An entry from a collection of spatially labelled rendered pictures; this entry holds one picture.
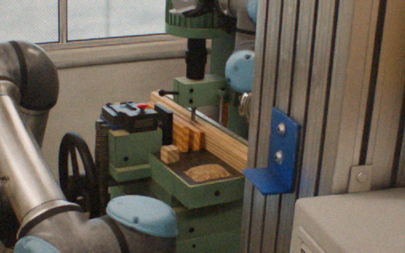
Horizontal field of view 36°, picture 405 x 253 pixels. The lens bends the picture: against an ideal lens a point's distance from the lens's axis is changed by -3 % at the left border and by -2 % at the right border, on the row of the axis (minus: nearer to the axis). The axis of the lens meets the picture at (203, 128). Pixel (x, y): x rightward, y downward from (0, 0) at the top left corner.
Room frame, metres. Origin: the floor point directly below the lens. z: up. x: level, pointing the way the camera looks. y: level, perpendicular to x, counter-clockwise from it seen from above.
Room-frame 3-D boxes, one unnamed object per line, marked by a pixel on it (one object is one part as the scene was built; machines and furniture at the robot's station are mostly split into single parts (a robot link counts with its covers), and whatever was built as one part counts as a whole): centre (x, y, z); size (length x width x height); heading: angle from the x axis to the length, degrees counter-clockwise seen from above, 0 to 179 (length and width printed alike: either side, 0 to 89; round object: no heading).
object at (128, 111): (1.58, 0.20, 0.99); 0.13 x 0.11 x 0.06; 30
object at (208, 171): (1.43, -0.02, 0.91); 0.10 x 0.07 x 0.02; 120
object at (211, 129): (1.69, 0.02, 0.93); 0.60 x 0.02 x 0.05; 30
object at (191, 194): (1.63, 0.13, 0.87); 0.61 x 0.30 x 0.06; 30
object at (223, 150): (1.62, -0.01, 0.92); 0.60 x 0.02 x 0.04; 30
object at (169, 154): (1.50, 0.08, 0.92); 0.03 x 0.03 x 0.03; 32
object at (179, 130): (1.66, 0.11, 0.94); 0.23 x 0.02 x 0.07; 30
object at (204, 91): (1.69, 0.01, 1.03); 0.14 x 0.07 x 0.09; 120
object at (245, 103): (1.64, -0.14, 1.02); 0.12 x 0.03 x 0.12; 120
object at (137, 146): (1.59, 0.20, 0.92); 0.15 x 0.13 x 0.09; 30
